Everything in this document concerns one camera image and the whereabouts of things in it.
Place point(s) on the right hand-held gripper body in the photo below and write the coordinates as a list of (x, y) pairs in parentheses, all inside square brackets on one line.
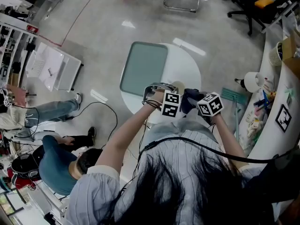
[(210, 104)]

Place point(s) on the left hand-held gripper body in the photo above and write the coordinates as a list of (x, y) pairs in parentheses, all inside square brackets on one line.
[(170, 104)]

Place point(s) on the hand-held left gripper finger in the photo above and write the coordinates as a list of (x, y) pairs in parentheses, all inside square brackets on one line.
[(165, 86)]

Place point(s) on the dark blue cloth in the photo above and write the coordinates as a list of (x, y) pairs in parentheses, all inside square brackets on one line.
[(188, 96)]

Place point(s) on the person's right forearm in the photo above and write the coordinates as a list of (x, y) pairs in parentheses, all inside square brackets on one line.
[(230, 137)]

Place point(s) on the person's left forearm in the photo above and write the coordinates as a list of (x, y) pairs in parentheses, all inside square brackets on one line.
[(126, 137)]

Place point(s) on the person's left hand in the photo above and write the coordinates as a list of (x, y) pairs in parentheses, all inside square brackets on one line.
[(157, 97)]

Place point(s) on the black wrist bands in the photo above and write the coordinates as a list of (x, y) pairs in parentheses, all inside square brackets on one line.
[(152, 103)]

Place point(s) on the green rectangular tray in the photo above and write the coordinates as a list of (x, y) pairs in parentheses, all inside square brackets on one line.
[(143, 68)]

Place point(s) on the striped light blue shirt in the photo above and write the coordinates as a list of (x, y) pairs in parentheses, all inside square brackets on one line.
[(178, 163)]

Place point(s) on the framed deer picture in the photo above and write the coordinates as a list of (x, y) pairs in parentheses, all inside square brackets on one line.
[(283, 117)]

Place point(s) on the white woven basket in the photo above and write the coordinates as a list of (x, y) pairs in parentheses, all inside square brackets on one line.
[(274, 55)]

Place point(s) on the cardboard box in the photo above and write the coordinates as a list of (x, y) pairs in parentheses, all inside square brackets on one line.
[(291, 53)]

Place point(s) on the white rolling cart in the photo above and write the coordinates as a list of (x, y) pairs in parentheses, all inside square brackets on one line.
[(68, 71)]

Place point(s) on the black office chair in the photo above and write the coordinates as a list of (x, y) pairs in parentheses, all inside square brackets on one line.
[(250, 8)]

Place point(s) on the yellow cushion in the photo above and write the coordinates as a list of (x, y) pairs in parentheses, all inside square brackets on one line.
[(264, 2)]

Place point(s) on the white shelf unit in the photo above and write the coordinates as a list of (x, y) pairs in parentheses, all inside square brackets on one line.
[(11, 50)]

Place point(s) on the black backpack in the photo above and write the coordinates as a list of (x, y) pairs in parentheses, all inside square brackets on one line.
[(24, 165)]

